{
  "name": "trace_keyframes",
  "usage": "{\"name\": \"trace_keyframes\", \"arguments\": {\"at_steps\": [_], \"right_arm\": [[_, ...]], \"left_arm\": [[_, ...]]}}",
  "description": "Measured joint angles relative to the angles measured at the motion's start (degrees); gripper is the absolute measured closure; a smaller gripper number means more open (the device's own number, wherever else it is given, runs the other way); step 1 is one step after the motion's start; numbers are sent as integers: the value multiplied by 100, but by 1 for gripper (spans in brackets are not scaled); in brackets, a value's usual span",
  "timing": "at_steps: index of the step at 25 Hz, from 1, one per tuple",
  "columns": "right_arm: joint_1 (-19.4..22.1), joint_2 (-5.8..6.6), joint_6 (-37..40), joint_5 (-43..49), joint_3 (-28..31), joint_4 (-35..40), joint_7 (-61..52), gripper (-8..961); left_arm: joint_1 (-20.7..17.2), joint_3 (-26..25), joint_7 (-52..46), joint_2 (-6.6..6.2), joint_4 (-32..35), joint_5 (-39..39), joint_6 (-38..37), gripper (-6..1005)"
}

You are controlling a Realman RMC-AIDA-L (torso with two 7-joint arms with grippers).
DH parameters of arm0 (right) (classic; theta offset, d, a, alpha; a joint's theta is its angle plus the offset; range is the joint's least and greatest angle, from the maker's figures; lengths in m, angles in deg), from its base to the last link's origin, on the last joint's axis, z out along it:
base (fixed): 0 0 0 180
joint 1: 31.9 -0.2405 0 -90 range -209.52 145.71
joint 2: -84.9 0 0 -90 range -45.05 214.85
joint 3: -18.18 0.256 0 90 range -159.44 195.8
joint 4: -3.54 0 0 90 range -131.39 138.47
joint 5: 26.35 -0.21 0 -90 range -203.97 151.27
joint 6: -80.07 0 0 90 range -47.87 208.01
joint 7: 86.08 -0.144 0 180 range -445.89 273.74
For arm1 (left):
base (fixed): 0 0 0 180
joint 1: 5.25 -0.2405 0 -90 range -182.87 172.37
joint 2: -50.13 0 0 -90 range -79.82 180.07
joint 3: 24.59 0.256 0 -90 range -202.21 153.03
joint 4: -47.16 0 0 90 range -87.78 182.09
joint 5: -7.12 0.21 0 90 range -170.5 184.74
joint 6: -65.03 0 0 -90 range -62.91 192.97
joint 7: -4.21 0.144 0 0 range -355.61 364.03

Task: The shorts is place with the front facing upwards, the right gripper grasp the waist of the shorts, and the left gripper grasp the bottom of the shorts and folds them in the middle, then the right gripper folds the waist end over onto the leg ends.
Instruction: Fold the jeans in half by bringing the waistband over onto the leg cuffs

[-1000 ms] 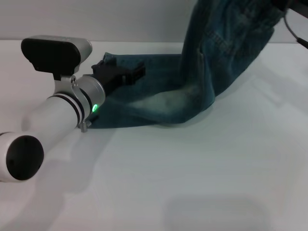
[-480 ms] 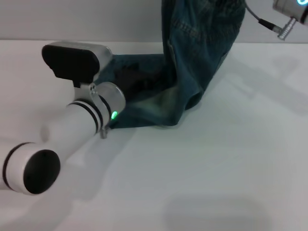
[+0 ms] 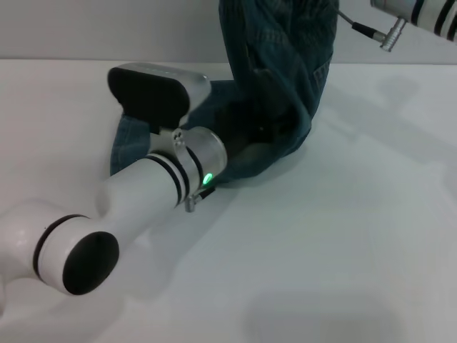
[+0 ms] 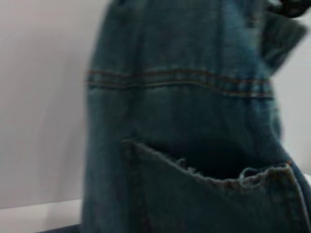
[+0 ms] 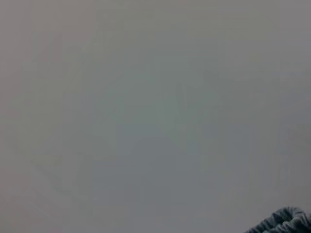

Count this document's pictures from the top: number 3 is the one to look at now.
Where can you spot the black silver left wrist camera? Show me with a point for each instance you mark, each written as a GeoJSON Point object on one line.
{"type": "Point", "coordinates": [150, 93]}

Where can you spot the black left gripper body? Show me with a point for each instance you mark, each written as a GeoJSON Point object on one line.
{"type": "Point", "coordinates": [250, 132]}

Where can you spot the blue denim shorts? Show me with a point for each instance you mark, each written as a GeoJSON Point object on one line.
{"type": "Point", "coordinates": [285, 71]}

